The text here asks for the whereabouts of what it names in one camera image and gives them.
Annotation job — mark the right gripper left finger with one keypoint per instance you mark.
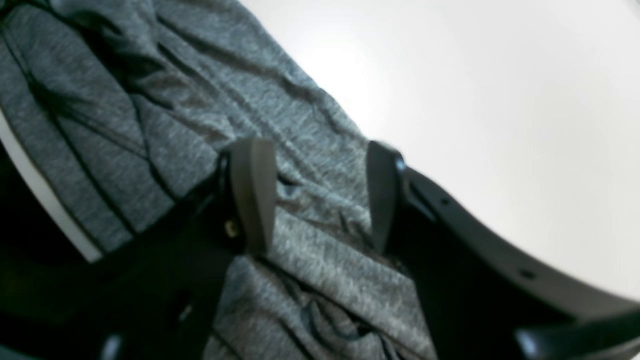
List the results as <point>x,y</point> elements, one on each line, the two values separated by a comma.
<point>154,298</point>

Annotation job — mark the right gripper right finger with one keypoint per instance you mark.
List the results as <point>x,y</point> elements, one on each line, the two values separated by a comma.
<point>482,297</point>

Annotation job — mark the grey t-shirt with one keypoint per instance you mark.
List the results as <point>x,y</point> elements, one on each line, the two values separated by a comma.
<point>125,106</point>

